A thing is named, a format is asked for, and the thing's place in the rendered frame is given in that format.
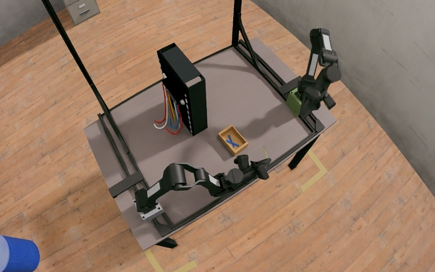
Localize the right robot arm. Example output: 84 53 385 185
135 155 252 214

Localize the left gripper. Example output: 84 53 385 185
300 78 329 119

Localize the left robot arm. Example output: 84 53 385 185
295 28 342 109

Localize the black rack frame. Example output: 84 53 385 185
159 43 208 135

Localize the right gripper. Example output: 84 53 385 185
242 158 271 185

